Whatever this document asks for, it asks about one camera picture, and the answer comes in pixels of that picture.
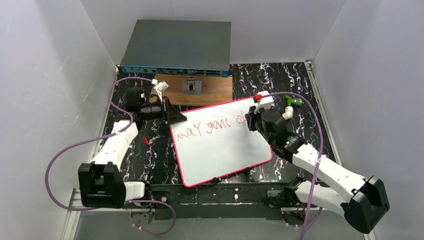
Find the pink framed whiteboard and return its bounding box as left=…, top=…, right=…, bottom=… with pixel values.
left=169, top=97, right=273, bottom=188

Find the white pipe elbow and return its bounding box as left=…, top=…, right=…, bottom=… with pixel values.
left=282, top=106, right=294, bottom=121

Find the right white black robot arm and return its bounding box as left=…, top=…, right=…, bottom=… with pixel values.
left=245, top=106, right=390, bottom=234

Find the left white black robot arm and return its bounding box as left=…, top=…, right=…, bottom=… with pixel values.
left=78, top=82, right=187, bottom=209

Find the brown wooden board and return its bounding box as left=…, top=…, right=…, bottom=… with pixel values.
left=154, top=74, right=233, bottom=106

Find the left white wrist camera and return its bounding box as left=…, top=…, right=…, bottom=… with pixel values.
left=151, top=78, right=169, bottom=102

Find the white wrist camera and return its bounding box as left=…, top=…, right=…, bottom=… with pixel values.
left=151, top=78, right=169, bottom=102
left=253, top=90, right=274, bottom=114

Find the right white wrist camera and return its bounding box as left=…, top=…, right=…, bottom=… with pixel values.
left=253, top=90, right=274, bottom=114

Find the small grey metal bracket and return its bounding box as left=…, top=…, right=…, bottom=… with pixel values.
left=182, top=76, right=202, bottom=95

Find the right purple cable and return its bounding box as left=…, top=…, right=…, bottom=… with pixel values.
left=256, top=92, right=325, bottom=240

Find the purple cable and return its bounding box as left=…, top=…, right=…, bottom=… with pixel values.
left=44, top=76, right=177, bottom=236
left=256, top=92, right=325, bottom=240

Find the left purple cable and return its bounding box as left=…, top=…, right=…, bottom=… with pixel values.
left=44, top=76, right=177, bottom=236

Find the grey blue network switch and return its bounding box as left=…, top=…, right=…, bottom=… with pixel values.
left=120, top=19, right=232, bottom=78

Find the aluminium frame rail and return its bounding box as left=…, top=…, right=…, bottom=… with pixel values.
left=304, top=60, right=343, bottom=167

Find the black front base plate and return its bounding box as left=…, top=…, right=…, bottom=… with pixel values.
left=151, top=182, right=286, bottom=220

